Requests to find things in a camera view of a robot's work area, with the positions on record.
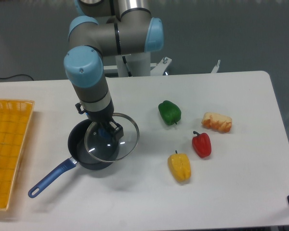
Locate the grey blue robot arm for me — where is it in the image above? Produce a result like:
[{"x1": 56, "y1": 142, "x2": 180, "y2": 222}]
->
[{"x1": 64, "y1": 0, "x2": 164, "y2": 140}]

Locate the glass lid with blue knob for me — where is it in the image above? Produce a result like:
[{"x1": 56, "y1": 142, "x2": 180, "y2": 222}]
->
[{"x1": 84, "y1": 113, "x2": 140, "y2": 163}]

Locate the black floor cable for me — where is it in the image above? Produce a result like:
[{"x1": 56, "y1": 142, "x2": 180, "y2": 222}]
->
[{"x1": 0, "y1": 74, "x2": 35, "y2": 81}]

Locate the red bell pepper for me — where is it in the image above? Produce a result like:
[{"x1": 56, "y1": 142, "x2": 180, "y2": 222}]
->
[{"x1": 192, "y1": 131, "x2": 212, "y2": 158}]

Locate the toy bread piece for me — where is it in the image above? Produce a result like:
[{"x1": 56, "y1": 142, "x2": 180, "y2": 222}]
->
[{"x1": 201, "y1": 112, "x2": 232, "y2": 133}]

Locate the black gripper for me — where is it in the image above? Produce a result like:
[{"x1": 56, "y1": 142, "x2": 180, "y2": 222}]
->
[{"x1": 75, "y1": 100, "x2": 124, "y2": 142}]

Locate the yellow woven basket tray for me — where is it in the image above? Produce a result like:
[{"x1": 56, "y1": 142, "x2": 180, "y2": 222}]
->
[{"x1": 0, "y1": 99, "x2": 35, "y2": 211}]

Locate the green bell pepper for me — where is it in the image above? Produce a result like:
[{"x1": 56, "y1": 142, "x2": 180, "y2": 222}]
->
[{"x1": 158, "y1": 100, "x2": 182, "y2": 126}]

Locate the dark saucepan with blue handle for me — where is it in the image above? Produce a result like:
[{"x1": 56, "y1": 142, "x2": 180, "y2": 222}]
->
[{"x1": 28, "y1": 119, "x2": 119, "y2": 198}]

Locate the yellow bell pepper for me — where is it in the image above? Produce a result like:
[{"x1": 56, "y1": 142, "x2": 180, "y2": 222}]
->
[{"x1": 167, "y1": 151, "x2": 191, "y2": 182}]

